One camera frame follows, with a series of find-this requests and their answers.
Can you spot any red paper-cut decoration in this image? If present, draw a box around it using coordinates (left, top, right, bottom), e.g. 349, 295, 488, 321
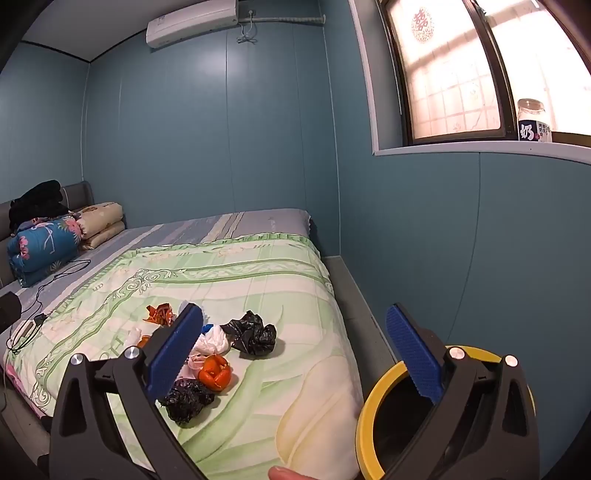
412, 7, 438, 43

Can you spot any yellow-rimmed black trash bin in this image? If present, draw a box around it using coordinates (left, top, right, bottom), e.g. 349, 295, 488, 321
355, 345, 539, 480

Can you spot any pile of black clothes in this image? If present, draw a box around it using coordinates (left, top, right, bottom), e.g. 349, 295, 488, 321
9, 180, 70, 232

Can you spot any clear jar with blue label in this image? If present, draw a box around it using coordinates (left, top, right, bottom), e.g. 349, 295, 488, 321
517, 98, 552, 143

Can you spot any black charging cable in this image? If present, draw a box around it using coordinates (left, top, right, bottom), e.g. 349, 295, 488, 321
7, 259, 92, 356

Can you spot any green floral quilt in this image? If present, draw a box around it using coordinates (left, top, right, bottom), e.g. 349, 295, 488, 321
4, 232, 365, 480

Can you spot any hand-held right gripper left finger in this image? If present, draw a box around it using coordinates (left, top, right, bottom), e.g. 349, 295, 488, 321
48, 302, 206, 480

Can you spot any grey insulated pipe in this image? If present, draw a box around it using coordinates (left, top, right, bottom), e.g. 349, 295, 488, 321
252, 15, 326, 25

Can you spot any grey bed headboard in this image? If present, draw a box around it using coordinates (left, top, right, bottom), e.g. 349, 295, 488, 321
0, 181, 95, 287

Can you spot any beige folded quilt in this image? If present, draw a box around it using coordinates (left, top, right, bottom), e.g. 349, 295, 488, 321
74, 202, 126, 252

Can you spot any orange peel small piece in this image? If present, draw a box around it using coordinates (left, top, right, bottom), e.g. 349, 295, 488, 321
142, 303, 177, 326

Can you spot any black plastic bag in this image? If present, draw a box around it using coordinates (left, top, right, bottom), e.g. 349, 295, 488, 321
221, 310, 278, 357
160, 378, 215, 425

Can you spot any air conditioner power cable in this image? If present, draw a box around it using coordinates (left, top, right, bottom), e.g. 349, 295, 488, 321
237, 9, 259, 45

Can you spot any dark-framed window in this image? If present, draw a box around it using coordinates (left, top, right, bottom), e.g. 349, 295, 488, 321
348, 0, 591, 164

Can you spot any white air conditioner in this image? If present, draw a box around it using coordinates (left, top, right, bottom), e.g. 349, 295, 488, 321
145, 0, 239, 48

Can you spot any large orange peel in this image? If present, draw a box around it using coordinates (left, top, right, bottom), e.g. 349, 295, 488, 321
198, 354, 232, 391

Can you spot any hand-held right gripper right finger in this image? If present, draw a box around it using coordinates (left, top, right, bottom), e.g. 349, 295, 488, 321
385, 302, 555, 480

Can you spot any blue floral folded quilt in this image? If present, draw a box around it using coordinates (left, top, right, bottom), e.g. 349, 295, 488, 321
7, 217, 84, 288

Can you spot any white tissue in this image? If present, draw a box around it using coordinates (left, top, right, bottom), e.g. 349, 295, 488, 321
187, 323, 230, 358
126, 327, 155, 348

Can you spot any bed with grey sheet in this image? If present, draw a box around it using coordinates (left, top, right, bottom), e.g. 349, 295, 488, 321
0, 209, 402, 480

